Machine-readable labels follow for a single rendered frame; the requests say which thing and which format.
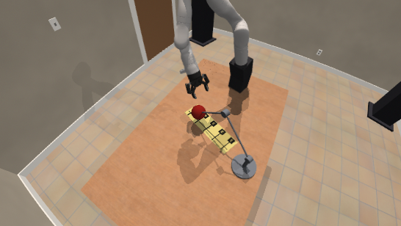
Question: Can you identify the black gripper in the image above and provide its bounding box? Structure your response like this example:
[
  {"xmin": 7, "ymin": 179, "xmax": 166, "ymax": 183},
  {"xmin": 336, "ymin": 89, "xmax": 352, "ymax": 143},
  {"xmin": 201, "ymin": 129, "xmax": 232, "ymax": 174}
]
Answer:
[{"xmin": 185, "ymin": 70, "xmax": 209, "ymax": 99}]

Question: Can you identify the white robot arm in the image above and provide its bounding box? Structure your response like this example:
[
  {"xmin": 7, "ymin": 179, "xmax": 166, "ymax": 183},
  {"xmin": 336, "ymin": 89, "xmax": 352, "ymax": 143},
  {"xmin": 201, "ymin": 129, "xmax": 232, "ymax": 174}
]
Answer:
[{"xmin": 174, "ymin": 0, "xmax": 249, "ymax": 75}]

